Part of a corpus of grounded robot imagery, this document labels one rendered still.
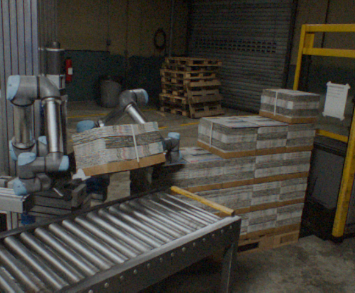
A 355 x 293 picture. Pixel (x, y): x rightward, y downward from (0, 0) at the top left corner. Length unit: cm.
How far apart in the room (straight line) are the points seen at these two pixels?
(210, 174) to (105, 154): 110
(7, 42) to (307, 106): 218
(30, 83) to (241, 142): 155
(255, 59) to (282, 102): 719
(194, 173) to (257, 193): 63
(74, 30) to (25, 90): 778
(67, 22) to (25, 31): 720
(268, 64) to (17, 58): 824
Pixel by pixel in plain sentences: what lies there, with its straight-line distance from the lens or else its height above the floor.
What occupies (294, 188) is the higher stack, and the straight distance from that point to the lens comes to 338.
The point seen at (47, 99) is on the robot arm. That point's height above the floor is 131.
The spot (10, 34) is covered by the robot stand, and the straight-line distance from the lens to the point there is 252.
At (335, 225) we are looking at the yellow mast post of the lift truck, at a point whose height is 19.
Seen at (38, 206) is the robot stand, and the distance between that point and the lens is 240.
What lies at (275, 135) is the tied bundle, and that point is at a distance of 307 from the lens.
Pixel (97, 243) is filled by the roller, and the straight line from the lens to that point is 167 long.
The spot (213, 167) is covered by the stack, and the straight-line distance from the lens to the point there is 279.
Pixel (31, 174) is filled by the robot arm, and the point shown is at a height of 99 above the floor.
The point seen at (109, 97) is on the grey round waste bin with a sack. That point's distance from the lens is 964.
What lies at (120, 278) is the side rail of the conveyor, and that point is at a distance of 149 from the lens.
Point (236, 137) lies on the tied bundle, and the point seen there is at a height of 98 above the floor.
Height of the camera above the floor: 160
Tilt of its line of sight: 15 degrees down
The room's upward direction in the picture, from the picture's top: 4 degrees clockwise
